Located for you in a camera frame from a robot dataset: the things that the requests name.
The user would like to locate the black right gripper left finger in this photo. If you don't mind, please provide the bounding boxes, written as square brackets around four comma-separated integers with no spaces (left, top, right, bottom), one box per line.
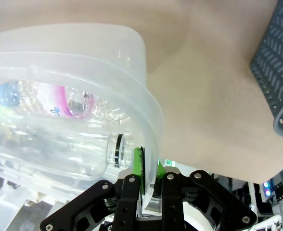
[39,146,146,231]

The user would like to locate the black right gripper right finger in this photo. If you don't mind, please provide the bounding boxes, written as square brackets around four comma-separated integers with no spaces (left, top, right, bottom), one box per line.
[153,161,257,231]

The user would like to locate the translucent plastic tub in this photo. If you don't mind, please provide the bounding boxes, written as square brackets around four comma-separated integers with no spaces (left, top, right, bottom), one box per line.
[0,23,165,214]

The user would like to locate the grey slotted plastic basket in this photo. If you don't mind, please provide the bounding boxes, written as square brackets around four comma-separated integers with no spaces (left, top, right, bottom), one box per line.
[249,0,283,143]

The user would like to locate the clear uncapped plastic bottle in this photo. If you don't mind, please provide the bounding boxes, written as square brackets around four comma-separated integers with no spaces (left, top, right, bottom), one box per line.
[0,115,135,181]

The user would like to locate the computer case with lit fans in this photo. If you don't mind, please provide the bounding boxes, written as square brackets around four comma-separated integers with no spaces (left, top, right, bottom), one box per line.
[261,177,283,202]

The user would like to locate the crushed bottle with pink label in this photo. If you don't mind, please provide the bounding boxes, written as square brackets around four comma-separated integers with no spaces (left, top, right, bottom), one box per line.
[0,80,130,124]

